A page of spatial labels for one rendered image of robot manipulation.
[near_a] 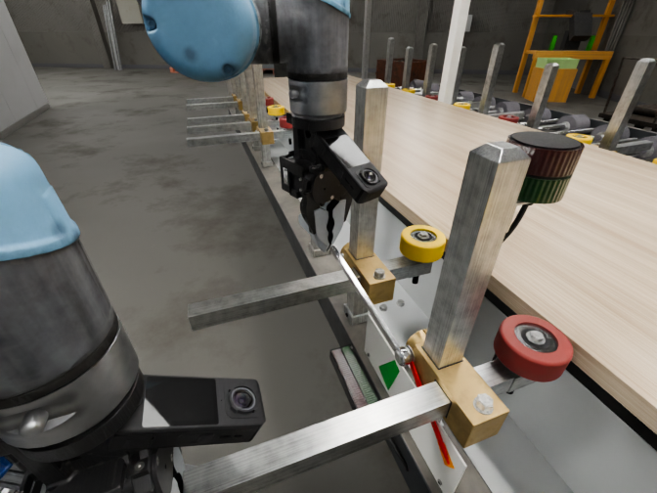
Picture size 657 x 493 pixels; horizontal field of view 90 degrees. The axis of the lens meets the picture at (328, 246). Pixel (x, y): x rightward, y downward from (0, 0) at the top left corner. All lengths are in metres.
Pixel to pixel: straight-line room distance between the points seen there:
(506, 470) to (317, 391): 0.89
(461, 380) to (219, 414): 0.28
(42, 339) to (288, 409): 1.26
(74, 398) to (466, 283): 0.32
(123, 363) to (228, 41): 0.22
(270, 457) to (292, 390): 1.07
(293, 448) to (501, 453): 0.42
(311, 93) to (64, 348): 0.34
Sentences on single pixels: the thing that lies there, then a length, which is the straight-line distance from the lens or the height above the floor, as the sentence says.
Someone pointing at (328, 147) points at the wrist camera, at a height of 1.09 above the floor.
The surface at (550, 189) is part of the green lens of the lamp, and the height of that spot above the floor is 1.10.
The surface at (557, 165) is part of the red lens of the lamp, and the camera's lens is 0.34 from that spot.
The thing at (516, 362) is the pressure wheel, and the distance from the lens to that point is 0.47.
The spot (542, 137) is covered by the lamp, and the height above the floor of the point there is 1.14.
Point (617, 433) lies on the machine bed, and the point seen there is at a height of 0.78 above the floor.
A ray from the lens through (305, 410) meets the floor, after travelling 1.41.
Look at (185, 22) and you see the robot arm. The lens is 0.28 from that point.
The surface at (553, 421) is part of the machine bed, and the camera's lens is 0.69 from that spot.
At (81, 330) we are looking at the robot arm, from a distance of 0.21.
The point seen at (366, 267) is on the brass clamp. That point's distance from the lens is 0.59.
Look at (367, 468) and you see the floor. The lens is 1.33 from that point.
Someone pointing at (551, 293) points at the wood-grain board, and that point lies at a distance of 0.58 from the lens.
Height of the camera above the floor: 1.22
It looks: 34 degrees down
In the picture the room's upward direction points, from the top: straight up
